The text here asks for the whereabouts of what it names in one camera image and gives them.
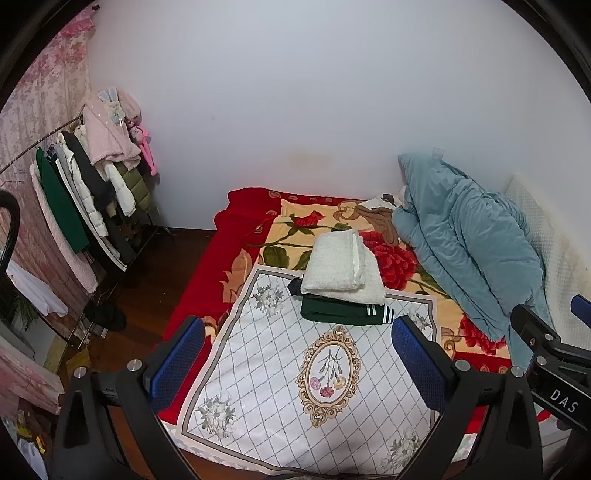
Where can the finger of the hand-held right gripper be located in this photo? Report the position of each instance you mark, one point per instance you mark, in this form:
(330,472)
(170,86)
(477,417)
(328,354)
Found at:
(582,308)
(535,330)

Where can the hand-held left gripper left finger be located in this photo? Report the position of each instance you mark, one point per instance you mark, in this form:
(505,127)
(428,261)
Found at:
(180,360)

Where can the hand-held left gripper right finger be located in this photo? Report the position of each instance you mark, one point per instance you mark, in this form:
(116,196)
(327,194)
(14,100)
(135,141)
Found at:
(415,364)

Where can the white fluffy sweater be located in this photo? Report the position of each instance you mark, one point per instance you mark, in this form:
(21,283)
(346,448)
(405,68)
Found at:
(337,263)

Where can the metal clothes rack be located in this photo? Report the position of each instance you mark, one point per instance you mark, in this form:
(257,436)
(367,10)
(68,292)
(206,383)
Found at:
(159,229)

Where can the white textured pillow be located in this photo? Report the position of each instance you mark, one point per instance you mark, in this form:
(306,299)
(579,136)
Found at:
(554,240)

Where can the red floral blanket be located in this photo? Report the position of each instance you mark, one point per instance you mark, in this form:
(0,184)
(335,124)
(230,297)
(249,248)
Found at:
(198,286)

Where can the white diamond-patterned floral mat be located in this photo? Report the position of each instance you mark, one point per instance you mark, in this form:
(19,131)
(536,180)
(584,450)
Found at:
(258,350)

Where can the black slippers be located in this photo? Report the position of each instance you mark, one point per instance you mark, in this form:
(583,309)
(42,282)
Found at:
(108,316)

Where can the green garment with white stripes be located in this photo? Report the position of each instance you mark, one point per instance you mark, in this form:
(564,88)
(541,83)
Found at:
(337,311)

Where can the yellow cardboard box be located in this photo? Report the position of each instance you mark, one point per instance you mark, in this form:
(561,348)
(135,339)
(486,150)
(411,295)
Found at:
(78,364)

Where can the teal quilt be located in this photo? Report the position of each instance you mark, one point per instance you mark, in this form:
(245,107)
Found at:
(461,240)

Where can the black garment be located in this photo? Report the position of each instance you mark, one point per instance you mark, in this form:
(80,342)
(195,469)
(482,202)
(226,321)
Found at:
(295,286)

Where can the light pink fleece robe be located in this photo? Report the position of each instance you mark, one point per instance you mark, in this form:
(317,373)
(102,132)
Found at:
(69,263)

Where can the brown garment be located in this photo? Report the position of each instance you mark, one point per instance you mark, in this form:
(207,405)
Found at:
(378,221)

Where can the pink floral cloth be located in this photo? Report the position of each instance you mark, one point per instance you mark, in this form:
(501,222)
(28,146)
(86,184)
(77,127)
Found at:
(27,378)

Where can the white hanging cloth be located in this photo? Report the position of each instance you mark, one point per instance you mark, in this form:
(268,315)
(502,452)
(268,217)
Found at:
(37,290)

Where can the green plant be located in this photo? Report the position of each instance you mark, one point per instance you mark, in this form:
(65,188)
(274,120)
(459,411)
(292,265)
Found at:
(21,309)

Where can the small white cloth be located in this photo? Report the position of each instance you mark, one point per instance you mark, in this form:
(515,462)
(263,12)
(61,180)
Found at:
(381,201)

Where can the olive puffer jacket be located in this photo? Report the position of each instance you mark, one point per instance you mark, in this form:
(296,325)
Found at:
(138,184)

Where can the white puffer jacket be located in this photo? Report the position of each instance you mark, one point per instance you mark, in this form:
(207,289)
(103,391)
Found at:
(85,203)

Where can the green coat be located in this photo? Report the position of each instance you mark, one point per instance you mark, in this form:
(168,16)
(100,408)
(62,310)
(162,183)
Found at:
(60,203)

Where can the bright pink garment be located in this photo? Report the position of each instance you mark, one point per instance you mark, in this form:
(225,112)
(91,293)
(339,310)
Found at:
(148,157)

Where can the black coat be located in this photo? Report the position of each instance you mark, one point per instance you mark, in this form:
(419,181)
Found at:
(90,170)

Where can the black curved tube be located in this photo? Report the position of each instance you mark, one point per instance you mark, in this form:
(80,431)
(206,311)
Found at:
(14,217)

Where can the pink fluffy coat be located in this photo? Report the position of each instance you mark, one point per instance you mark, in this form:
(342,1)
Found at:
(111,134)

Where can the pink floral curtain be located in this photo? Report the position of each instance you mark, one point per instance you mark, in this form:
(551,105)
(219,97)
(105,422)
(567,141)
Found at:
(41,92)

